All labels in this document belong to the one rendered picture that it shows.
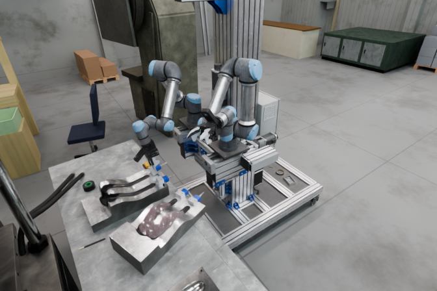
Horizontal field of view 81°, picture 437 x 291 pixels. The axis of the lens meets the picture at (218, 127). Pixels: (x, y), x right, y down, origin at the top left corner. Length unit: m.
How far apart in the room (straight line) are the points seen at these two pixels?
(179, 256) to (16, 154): 2.84
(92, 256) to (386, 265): 2.25
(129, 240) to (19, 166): 2.70
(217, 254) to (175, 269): 0.23
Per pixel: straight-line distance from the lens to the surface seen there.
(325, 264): 2.60
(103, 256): 1.67
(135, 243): 1.51
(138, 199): 1.76
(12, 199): 1.65
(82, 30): 7.98
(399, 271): 2.80
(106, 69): 6.96
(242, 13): 1.79
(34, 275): 1.78
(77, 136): 3.61
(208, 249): 1.56
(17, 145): 3.89
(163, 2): 3.55
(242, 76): 1.53
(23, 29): 7.91
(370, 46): 7.83
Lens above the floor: 2.07
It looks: 29 degrees down
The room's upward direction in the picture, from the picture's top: 1 degrees counter-clockwise
